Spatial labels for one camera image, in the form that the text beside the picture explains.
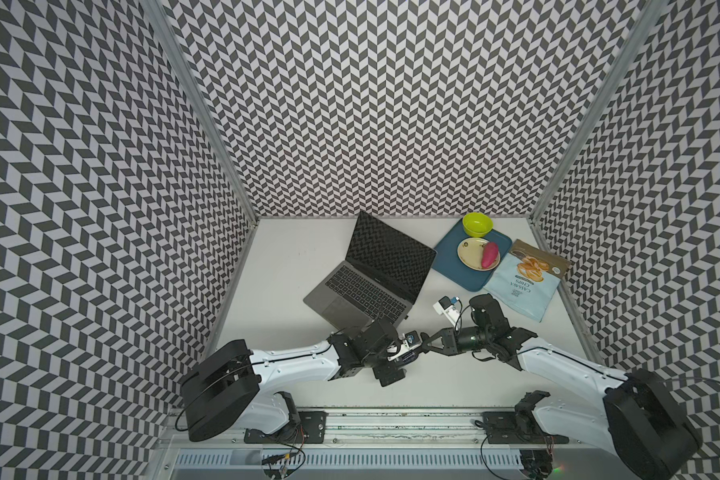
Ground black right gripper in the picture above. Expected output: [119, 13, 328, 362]
[421, 325, 492, 357]

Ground grey laptop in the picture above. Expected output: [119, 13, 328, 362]
[304, 211, 437, 331]

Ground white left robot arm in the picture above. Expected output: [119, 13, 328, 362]
[179, 320, 422, 442]

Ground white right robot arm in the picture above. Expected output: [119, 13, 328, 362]
[421, 294, 703, 479]

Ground cassava chips bag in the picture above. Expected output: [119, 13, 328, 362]
[484, 240, 571, 322]

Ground magenta sweet potato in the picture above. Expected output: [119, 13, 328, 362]
[481, 242, 500, 270]

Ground cream patterned plate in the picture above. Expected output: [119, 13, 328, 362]
[457, 237, 501, 272]

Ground teal plastic tray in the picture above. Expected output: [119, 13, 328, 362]
[432, 220, 513, 292]

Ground lime green bowl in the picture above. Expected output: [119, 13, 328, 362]
[462, 212, 494, 238]

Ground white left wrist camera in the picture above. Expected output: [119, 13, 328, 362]
[387, 331, 422, 366]

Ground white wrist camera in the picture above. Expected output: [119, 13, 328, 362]
[387, 331, 422, 366]
[433, 296, 463, 328]

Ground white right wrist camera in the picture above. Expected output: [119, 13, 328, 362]
[433, 296, 463, 328]

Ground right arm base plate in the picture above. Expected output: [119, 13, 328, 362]
[474, 390, 570, 445]

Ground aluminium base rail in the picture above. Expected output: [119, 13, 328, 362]
[142, 407, 634, 479]

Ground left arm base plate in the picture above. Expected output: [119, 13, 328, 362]
[244, 410, 328, 446]

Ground aluminium corner post right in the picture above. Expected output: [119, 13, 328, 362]
[529, 0, 669, 225]

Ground aluminium corner post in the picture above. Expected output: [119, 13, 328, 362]
[140, 0, 258, 224]
[529, 0, 669, 225]

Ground aluminium corner post left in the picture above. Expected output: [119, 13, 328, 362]
[140, 0, 258, 224]

